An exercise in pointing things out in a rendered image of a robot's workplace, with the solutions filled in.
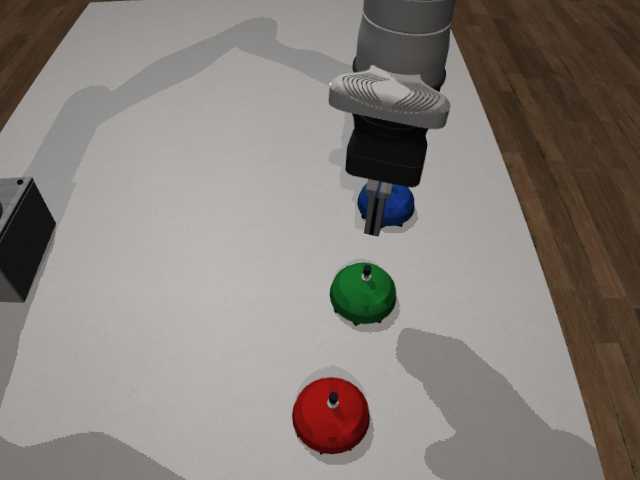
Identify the green bell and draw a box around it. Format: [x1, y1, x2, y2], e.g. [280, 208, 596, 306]
[330, 263, 396, 326]

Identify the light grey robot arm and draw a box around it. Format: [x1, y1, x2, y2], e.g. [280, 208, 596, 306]
[363, 0, 456, 34]

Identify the blue bell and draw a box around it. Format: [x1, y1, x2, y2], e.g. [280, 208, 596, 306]
[357, 184, 414, 228]

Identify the red dome bell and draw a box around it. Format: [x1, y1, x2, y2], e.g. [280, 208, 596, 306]
[292, 377, 370, 454]

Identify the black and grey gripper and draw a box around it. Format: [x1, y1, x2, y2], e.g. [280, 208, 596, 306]
[328, 11, 451, 236]

